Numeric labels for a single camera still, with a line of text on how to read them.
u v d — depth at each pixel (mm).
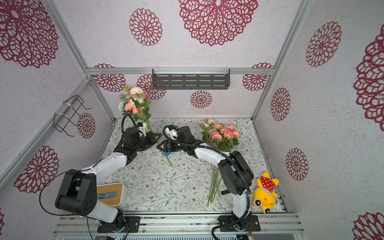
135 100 811
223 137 1027
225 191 847
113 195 810
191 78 919
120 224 665
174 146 777
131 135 660
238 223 626
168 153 1005
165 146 762
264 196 745
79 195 439
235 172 495
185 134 701
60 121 726
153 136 811
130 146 684
